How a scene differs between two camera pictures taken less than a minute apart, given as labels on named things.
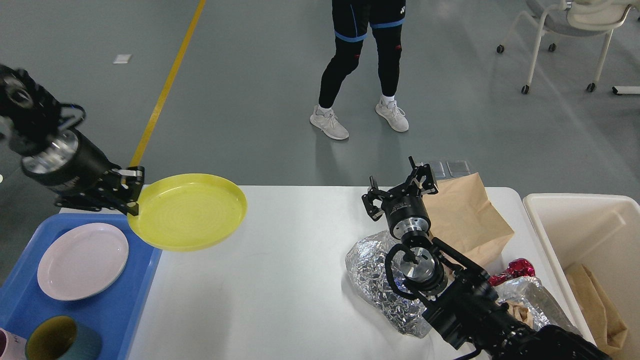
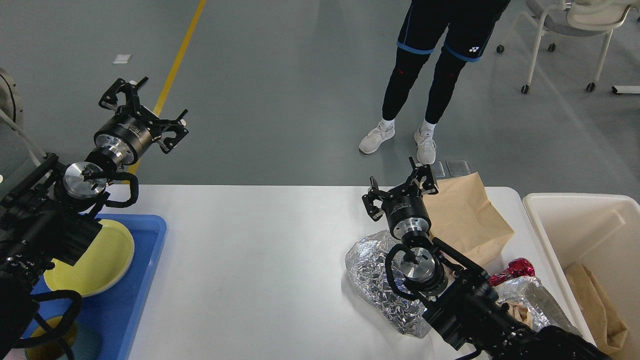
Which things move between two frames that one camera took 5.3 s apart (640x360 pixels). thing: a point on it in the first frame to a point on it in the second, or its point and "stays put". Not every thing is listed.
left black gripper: [77, 175] to [125, 137]
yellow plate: [187, 212] to [103, 263]
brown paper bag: [461, 215] stays put
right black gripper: [405, 214] stays put
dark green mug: [58, 337] stays put
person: [352, 19] to [449, 33]
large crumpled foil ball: [366, 263] stays put
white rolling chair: [567, 18] stays put
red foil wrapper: [517, 268] stays put
